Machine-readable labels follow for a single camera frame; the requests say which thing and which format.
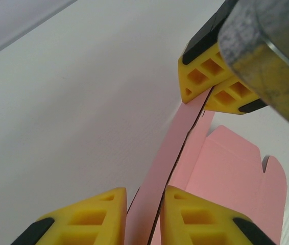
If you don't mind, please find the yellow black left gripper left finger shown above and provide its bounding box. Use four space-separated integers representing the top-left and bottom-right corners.
10 187 128 245

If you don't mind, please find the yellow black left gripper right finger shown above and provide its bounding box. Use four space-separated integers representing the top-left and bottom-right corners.
159 185 275 245

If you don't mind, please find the pink paper box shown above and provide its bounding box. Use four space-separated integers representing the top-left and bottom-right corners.
125 95 287 245

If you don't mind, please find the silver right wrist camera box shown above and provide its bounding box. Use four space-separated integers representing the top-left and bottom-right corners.
217 0 289 140

